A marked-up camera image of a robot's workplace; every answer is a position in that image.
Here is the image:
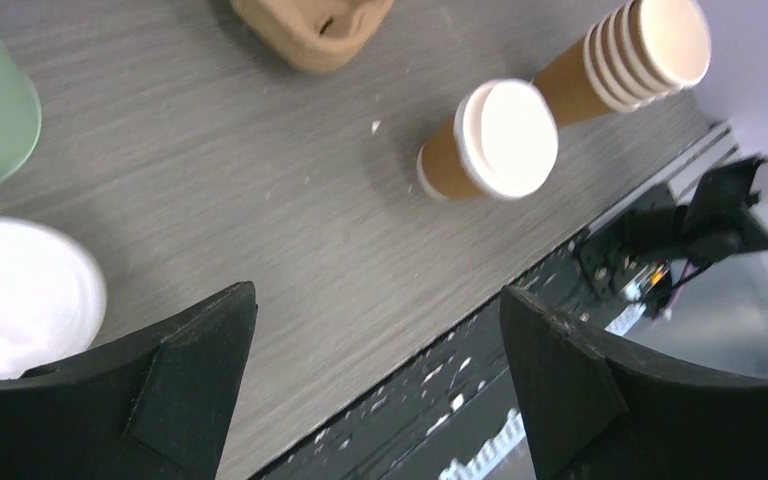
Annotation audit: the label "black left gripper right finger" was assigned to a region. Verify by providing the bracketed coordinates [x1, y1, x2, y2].
[499, 287, 768, 479]

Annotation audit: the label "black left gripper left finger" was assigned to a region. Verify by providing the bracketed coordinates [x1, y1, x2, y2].
[0, 281, 258, 479]

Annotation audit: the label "single paper coffee cup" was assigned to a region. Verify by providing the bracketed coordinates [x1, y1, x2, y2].
[419, 116, 487, 200]

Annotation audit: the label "white plastic cup lid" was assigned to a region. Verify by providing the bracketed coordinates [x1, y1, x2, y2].
[453, 79, 559, 201]

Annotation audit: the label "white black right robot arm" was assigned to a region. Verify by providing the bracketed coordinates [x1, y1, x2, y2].
[621, 155, 768, 270]

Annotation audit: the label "stacked paper coffee cups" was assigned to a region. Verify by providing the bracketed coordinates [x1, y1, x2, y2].
[533, 0, 712, 127]

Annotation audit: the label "white cup lid stack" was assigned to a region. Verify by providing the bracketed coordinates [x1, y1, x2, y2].
[0, 216, 107, 380]

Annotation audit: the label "brown cardboard cup carrier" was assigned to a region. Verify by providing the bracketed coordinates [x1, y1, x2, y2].
[230, 0, 393, 74]

